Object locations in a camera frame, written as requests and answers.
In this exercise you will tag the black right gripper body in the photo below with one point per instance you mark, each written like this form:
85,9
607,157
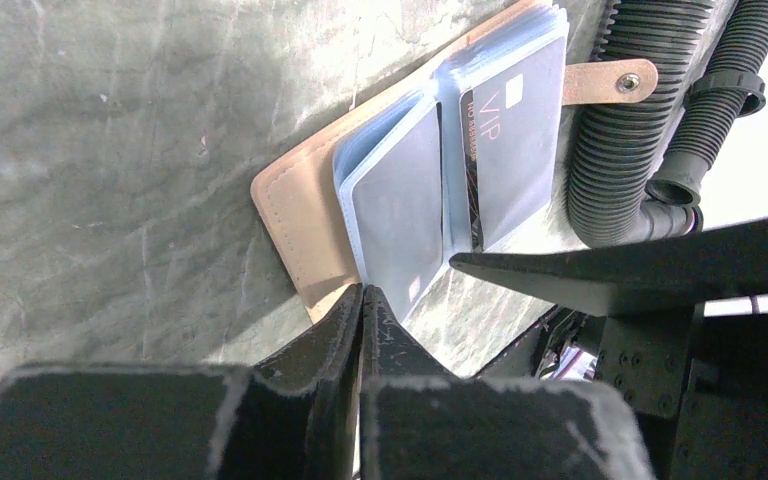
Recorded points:
698,385

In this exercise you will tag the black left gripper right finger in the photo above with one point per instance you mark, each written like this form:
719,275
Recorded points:
420,421

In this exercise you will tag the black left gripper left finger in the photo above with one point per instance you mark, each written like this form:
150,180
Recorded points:
291,416

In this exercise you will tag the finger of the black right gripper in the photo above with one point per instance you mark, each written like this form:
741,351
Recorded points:
629,279

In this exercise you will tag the black VIP credit card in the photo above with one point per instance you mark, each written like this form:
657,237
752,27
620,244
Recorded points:
503,181

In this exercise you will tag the tan leather card holder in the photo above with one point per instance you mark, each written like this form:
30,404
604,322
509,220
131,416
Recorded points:
379,196

